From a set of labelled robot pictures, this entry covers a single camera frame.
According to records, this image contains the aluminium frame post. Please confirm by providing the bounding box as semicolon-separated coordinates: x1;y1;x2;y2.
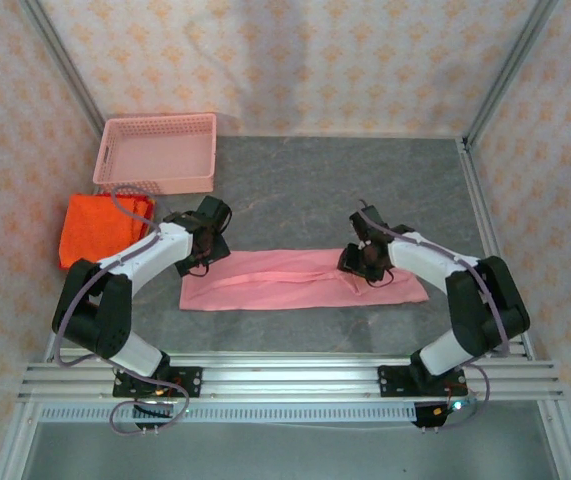
464;0;561;149
17;0;109;136

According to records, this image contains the aluminium table side rail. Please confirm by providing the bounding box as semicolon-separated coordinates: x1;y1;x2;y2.
457;137;536;361
42;327;64;362

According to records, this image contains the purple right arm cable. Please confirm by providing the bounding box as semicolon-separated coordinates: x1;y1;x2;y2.
354;199;514;434

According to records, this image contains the grey metal lower panel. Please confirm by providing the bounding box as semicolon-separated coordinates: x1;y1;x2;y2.
19;419;554;480

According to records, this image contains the pink plastic basket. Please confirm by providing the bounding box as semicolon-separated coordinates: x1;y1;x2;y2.
92;112;218;196

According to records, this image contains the white slotted cable duct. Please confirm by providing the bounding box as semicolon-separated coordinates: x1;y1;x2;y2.
39;402;416;424

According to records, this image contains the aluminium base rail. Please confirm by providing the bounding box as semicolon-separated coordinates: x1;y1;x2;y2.
17;349;566;401

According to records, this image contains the pink t-shirt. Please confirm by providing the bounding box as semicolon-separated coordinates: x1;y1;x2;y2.
178;248;430;312

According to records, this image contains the orange folded t-shirt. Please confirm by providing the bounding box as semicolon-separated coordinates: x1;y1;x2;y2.
58;192;159;271

